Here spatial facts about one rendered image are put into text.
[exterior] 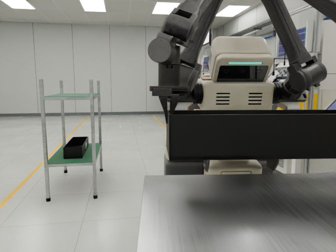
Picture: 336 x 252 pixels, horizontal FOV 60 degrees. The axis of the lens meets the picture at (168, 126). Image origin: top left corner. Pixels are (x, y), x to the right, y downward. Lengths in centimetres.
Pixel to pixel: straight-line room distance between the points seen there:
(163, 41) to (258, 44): 53
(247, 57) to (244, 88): 13
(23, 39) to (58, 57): 118
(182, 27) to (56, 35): 983
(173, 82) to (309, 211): 43
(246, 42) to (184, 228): 77
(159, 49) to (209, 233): 41
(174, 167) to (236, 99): 48
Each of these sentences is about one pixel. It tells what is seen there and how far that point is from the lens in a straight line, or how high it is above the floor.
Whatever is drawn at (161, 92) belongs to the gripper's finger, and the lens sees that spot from 75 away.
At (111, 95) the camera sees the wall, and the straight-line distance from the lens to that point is 1023.
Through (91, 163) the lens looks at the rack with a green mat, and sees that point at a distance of 277.
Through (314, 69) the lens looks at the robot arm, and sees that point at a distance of 114.
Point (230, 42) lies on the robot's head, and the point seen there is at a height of 121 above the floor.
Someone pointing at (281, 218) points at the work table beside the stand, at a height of 80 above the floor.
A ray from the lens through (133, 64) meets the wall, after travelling 1025.
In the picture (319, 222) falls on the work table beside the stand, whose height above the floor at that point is 80.
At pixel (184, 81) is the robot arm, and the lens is 99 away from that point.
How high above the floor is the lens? 106
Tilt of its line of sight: 8 degrees down
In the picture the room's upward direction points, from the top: straight up
